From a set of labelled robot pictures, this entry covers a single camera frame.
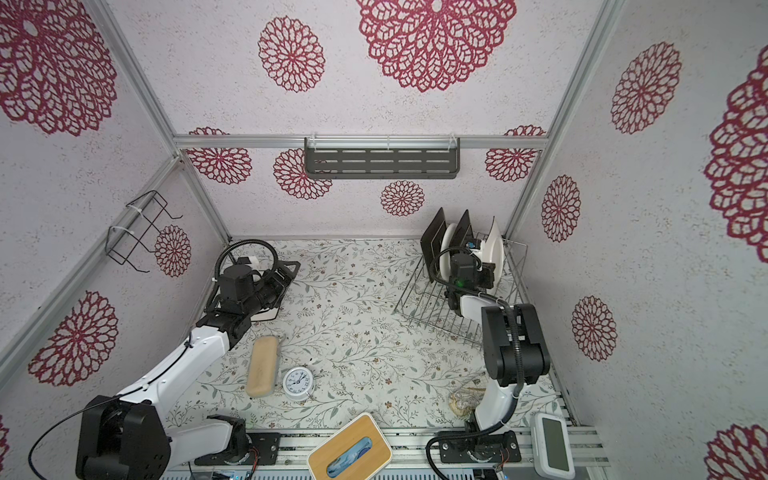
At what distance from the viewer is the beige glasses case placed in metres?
A: 0.82

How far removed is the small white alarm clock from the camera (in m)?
0.81

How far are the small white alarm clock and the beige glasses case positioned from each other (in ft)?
0.15
